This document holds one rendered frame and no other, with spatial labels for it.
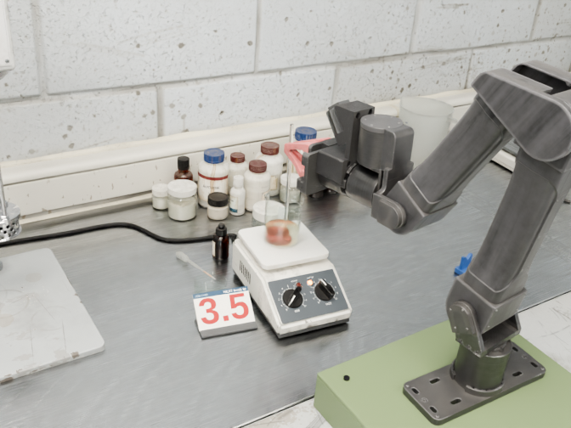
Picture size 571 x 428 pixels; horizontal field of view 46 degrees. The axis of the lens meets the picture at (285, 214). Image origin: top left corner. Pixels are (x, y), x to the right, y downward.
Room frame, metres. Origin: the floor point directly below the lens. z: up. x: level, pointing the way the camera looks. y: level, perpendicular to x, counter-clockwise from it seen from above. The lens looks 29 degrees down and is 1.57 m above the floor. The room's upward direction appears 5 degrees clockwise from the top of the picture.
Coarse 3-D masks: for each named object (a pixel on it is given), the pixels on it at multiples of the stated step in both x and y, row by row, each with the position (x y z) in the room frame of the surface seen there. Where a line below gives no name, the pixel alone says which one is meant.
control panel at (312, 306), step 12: (300, 276) 0.89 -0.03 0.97; (312, 276) 0.90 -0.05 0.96; (324, 276) 0.90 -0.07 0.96; (276, 288) 0.86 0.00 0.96; (288, 288) 0.87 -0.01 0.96; (312, 288) 0.88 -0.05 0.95; (336, 288) 0.89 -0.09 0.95; (276, 300) 0.84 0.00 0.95; (312, 300) 0.86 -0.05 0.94; (336, 300) 0.87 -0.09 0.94; (288, 312) 0.83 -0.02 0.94; (300, 312) 0.84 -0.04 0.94; (312, 312) 0.84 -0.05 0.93; (324, 312) 0.85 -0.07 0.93
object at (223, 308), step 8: (216, 296) 0.86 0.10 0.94; (224, 296) 0.86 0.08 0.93; (232, 296) 0.87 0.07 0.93; (240, 296) 0.87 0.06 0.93; (200, 304) 0.84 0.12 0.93; (208, 304) 0.85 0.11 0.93; (216, 304) 0.85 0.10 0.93; (224, 304) 0.85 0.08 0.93; (232, 304) 0.86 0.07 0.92; (240, 304) 0.86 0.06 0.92; (248, 304) 0.86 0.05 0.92; (200, 312) 0.83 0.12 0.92; (208, 312) 0.84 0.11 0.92; (216, 312) 0.84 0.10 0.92; (224, 312) 0.84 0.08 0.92; (232, 312) 0.85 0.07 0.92; (240, 312) 0.85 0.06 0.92; (248, 312) 0.85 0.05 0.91; (200, 320) 0.82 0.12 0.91; (208, 320) 0.83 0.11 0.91; (216, 320) 0.83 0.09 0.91; (224, 320) 0.83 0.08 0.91; (232, 320) 0.84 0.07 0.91
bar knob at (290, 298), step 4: (296, 288) 0.85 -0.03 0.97; (300, 288) 0.86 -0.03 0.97; (288, 292) 0.86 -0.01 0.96; (292, 292) 0.86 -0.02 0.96; (296, 292) 0.85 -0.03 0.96; (284, 296) 0.85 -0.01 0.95; (288, 296) 0.85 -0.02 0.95; (292, 296) 0.84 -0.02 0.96; (296, 296) 0.84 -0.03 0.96; (300, 296) 0.86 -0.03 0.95; (284, 300) 0.84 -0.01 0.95; (288, 300) 0.85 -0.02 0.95; (292, 300) 0.83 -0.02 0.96; (296, 300) 0.85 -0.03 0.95; (300, 300) 0.85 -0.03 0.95; (288, 304) 0.84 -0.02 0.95; (292, 304) 0.84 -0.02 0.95; (296, 304) 0.84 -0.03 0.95; (300, 304) 0.84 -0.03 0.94
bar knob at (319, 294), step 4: (320, 280) 0.88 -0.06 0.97; (324, 280) 0.88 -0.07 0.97; (320, 284) 0.87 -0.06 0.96; (324, 284) 0.87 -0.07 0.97; (328, 284) 0.87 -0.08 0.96; (316, 288) 0.88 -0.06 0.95; (320, 288) 0.88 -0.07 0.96; (324, 288) 0.87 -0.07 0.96; (328, 288) 0.87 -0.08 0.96; (332, 288) 0.88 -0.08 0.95; (316, 292) 0.87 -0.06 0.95; (320, 292) 0.87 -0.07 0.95; (324, 292) 0.87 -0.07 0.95; (328, 292) 0.86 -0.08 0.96; (332, 292) 0.86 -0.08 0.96; (320, 296) 0.87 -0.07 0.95; (324, 296) 0.87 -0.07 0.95; (328, 296) 0.87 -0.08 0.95; (332, 296) 0.86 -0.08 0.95; (324, 300) 0.86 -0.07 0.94; (328, 300) 0.86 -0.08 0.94
